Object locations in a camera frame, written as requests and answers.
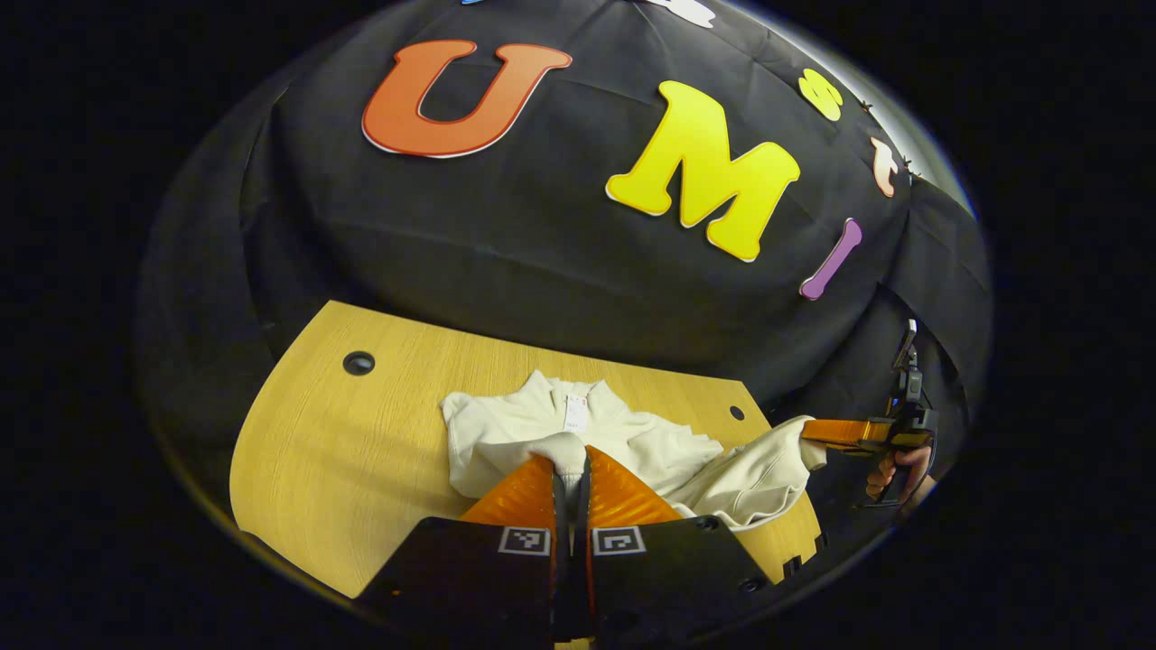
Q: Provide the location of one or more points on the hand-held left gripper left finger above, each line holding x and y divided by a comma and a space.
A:
470, 578

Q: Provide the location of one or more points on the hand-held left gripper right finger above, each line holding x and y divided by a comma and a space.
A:
668, 578

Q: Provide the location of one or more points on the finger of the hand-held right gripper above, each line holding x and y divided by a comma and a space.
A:
844, 432

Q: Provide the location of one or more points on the cream white garment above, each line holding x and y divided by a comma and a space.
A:
650, 442

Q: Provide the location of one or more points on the black backdrop cloth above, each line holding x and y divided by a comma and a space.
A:
497, 235

